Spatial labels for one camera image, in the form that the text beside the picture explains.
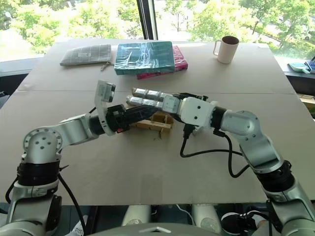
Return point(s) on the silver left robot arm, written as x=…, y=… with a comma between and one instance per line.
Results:
x=73, y=130

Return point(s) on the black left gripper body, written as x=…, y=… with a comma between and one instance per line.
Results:
x=116, y=118

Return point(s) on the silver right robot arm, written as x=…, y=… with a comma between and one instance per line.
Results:
x=246, y=125

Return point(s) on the white rounded robot leg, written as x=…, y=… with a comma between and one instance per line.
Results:
x=206, y=217
x=135, y=215

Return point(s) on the grey checked fabric pouch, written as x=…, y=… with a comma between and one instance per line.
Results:
x=85, y=54

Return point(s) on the teal plastic-wrapped book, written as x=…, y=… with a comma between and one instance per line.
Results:
x=145, y=57

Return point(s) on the brown cardboard table sheet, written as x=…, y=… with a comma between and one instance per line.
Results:
x=123, y=167

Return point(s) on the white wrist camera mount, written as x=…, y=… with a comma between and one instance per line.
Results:
x=101, y=108
x=197, y=110

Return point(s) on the black sneaker white stripes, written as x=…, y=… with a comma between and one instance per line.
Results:
x=241, y=220

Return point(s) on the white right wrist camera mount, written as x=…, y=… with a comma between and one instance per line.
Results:
x=197, y=110

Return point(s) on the blue and white box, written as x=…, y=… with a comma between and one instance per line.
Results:
x=310, y=65

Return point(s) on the pale pink mug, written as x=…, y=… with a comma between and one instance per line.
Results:
x=226, y=50

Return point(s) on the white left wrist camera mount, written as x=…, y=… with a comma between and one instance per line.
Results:
x=101, y=108

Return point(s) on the pink book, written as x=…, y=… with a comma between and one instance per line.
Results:
x=180, y=60

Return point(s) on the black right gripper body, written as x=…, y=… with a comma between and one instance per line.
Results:
x=197, y=97

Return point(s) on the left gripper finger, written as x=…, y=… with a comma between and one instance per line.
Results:
x=139, y=118
x=142, y=110

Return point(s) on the black window frame post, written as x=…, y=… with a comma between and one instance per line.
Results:
x=146, y=18

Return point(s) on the teal box with pattern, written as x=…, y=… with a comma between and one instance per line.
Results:
x=297, y=67

